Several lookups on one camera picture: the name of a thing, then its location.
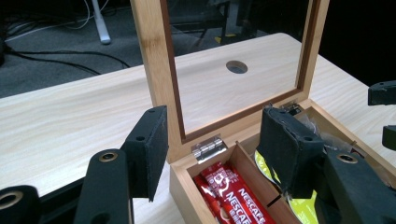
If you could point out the white stand leg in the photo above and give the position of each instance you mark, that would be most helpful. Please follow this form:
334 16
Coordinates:
101 21

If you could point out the clear plastic packet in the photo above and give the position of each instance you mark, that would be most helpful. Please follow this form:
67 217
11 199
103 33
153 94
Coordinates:
334 137

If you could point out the red coffee sachet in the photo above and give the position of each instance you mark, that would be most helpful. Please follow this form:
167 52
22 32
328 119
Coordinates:
239 199
207 196

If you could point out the bamboo box with glass lid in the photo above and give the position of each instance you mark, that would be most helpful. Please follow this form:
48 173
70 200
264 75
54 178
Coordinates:
155 62

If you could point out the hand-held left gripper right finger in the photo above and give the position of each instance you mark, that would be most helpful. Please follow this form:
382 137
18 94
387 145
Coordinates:
289 152

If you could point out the yellow-green packet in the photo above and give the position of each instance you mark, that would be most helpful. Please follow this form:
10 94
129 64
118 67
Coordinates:
300 210

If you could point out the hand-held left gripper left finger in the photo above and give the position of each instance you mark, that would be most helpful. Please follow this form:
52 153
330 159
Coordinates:
146 155

